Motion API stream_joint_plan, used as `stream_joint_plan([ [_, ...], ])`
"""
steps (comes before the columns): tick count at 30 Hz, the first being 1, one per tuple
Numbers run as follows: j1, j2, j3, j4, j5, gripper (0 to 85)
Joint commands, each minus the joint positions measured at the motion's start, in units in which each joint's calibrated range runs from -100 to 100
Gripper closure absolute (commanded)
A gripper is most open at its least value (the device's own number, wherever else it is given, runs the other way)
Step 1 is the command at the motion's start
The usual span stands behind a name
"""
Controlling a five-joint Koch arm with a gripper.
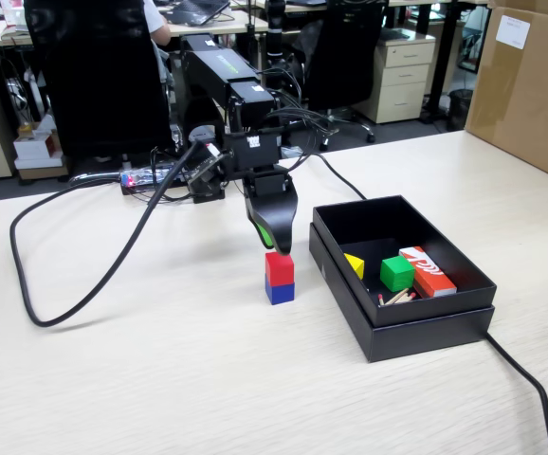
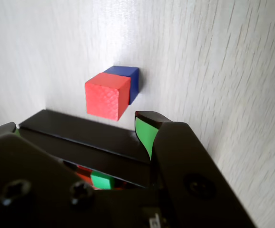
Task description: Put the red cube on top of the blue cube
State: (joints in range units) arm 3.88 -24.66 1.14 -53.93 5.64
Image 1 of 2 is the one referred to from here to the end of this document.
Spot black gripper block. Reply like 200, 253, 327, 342
223, 126, 300, 256

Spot red wooden cube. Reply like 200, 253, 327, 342
264, 251, 296, 287

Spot blue wooden cube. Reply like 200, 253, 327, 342
265, 279, 297, 306

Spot green wooden cube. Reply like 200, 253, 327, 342
379, 255, 416, 293

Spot yellow triangular wooden block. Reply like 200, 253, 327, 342
343, 253, 366, 281

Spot controller board with pink LED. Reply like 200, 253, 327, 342
119, 168, 161, 195

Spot black cardboard box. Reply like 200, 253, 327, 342
312, 193, 499, 328

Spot orange and white matchbox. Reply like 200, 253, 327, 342
398, 245, 459, 299

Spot black pole white bands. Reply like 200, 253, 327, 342
263, 0, 288, 96

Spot black open box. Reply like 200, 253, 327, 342
308, 222, 496, 364

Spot beige drawer cabinet with lock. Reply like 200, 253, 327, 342
356, 35, 436, 124

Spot beige office desk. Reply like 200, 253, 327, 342
0, 9, 270, 48

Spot black trash bin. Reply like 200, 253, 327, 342
447, 88, 474, 133

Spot black laptop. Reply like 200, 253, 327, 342
162, 0, 232, 27

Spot black mesh office chair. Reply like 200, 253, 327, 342
23, 0, 171, 167

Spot seated person white shirt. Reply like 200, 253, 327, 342
141, 0, 174, 46

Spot white boxes stack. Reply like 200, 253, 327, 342
12, 113, 69, 181

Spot large brown cardboard box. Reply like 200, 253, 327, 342
463, 0, 548, 189

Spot black base mount block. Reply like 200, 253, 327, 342
192, 188, 226, 205

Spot thick black table cable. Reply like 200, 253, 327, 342
316, 152, 548, 455

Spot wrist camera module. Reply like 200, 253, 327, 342
186, 141, 226, 195

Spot thin black servo wires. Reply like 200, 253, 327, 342
259, 65, 341, 172

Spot grey cable bundle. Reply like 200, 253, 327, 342
67, 170, 126, 186

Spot thick black camera cable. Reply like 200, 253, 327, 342
9, 139, 209, 328

